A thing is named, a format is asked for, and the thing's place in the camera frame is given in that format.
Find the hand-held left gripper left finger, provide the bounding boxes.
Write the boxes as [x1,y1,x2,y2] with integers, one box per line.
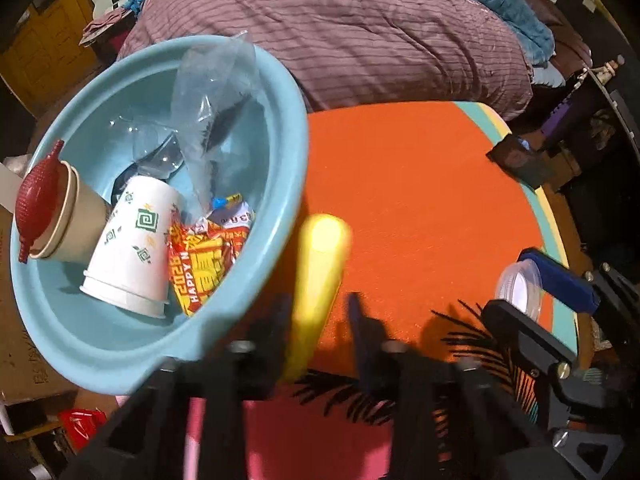
[60,295,297,480]

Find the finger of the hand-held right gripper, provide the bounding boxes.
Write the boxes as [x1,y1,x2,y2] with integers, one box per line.
[516,247,640,321]
[481,299,628,480]

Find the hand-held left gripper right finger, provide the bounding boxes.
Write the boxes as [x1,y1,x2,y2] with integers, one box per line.
[346,291,576,480]

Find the white round container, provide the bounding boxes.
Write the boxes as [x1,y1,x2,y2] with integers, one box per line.
[495,262,544,322]

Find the yellow box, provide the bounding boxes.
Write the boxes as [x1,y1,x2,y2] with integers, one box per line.
[282,214,353,383]

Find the red yellow snack bag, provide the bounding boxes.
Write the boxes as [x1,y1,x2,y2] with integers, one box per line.
[165,192,256,317]

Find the white paper cup green print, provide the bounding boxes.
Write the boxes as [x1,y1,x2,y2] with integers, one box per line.
[80,175,182,318]

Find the clear plastic cup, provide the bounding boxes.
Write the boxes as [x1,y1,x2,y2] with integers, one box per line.
[132,120,187,182]

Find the clear zip bag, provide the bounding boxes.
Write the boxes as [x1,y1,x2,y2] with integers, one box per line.
[132,32,263,211]

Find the red textured plastic lid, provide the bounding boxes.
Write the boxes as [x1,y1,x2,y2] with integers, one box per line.
[15,139,67,265]

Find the light blue plastic basin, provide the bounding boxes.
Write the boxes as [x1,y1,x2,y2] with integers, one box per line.
[10,35,311,396]

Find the dark wooden side table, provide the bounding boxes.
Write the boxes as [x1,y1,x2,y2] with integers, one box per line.
[537,55,640,261]

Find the light blue pillow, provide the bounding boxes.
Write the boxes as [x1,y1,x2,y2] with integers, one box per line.
[530,67,573,89]

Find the red plastic bag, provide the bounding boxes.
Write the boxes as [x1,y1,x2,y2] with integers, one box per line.
[57,407,108,453]

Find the small white figurine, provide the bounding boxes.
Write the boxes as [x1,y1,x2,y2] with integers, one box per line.
[582,57,626,87]

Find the maroon blanket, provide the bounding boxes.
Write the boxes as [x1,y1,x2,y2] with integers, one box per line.
[520,0,593,76]

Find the cardboard box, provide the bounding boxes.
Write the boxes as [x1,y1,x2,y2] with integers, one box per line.
[0,160,81,406]

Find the blue fuzzy blanket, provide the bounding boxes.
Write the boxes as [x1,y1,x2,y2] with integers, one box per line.
[432,0,556,68]

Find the pink folded cloth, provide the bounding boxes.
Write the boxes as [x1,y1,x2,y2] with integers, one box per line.
[82,10,126,49]

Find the wooden door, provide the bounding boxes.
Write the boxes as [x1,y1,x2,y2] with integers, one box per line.
[0,0,98,116]

